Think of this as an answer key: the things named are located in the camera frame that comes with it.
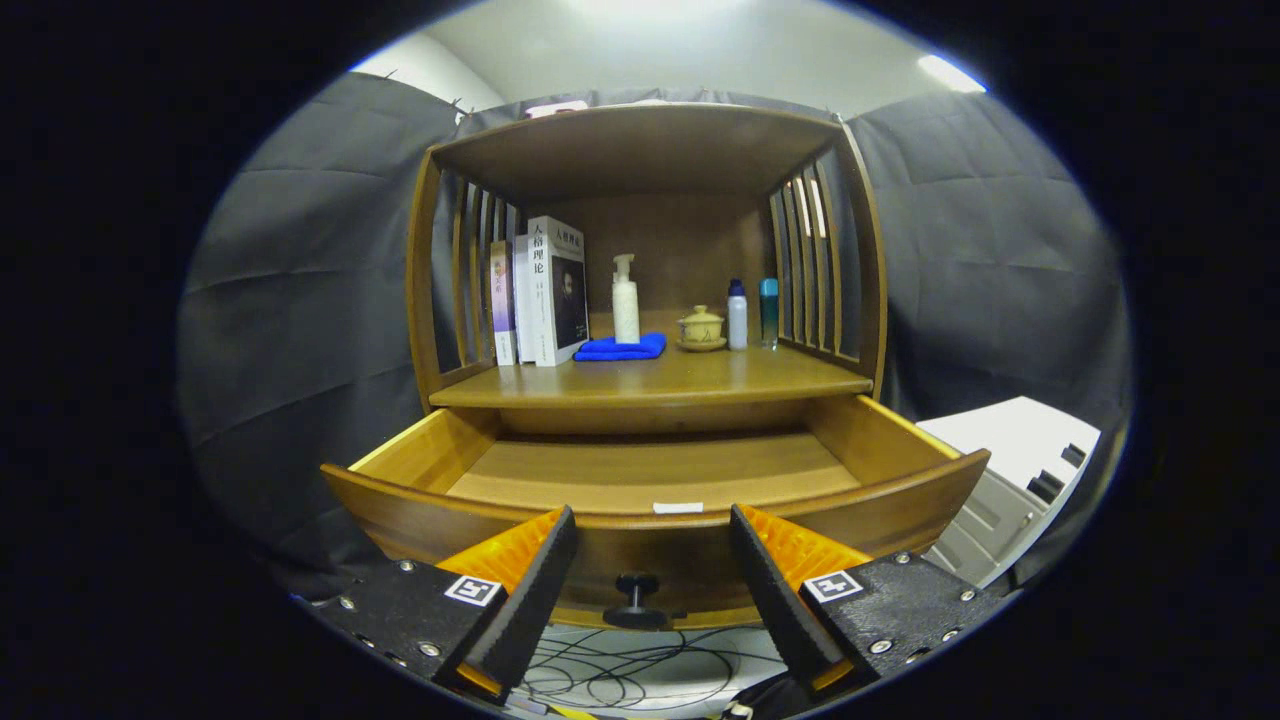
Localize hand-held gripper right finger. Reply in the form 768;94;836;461
728;503;1001;701

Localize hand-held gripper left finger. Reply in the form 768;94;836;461
300;505;579;706

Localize black drawer knob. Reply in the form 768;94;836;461
603;572;669;631

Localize wooden drawer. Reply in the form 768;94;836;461
320;393;991;631

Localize wooden countertop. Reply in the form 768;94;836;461
428;335;874;409

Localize wooden cabinet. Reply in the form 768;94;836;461
405;102;889;436

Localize blue folded cloth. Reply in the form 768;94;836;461
573;332;668;363

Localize white grey machine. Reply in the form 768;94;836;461
915;396;1101;591

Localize thin white book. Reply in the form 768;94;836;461
512;234;538;365

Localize purple book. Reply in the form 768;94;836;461
489;240;518;367

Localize white pump bottle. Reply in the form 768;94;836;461
612;253;641;345

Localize thick white portrait book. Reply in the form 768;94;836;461
527;215;589;368

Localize rectangular ceiling light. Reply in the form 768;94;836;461
918;53;989;96

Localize black floor cables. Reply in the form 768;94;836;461
515;628;791;716

